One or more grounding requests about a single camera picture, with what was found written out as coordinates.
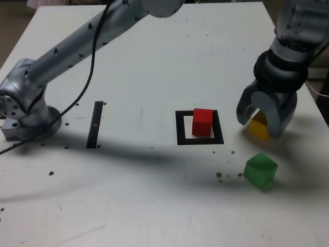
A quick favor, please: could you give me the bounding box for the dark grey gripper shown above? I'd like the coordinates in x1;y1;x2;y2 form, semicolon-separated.
236;79;299;139

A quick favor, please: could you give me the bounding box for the yellow cube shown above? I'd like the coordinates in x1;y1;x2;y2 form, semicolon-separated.
247;111;271;141

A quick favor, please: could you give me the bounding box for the green cube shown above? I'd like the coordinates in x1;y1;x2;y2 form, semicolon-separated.
243;151;279;192

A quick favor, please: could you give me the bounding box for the red cube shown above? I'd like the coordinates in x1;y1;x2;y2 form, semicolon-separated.
191;108;214;137

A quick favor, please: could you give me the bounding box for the black tape square outline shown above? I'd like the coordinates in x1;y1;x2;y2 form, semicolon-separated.
175;110;225;146

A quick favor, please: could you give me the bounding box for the black tape strip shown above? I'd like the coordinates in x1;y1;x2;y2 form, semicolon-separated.
86;101;104;149

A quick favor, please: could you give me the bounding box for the white cable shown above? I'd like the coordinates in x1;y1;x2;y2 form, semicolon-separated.
305;79;329;98

